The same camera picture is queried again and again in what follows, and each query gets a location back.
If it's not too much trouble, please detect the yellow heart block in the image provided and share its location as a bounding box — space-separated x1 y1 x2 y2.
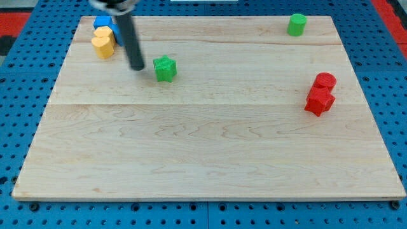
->
91 37 116 59

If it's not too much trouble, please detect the silver rod mount flange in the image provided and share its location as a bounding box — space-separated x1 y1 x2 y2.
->
89 0 139 16

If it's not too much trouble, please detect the red cylinder block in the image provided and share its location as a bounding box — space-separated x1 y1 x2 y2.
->
312 72 337 92

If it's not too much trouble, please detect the green star block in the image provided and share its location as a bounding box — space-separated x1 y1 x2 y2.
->
153 55 177 83

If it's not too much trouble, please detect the green cylinder block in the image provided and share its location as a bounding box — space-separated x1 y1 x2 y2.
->
287 13 307 37

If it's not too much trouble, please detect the red star block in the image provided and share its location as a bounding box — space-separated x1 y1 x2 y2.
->
304 87 336 117

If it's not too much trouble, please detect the blue cube block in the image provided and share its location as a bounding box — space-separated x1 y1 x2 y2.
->
93 16 113 29

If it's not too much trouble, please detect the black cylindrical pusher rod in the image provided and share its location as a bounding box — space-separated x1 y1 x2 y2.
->
115 13 145 71

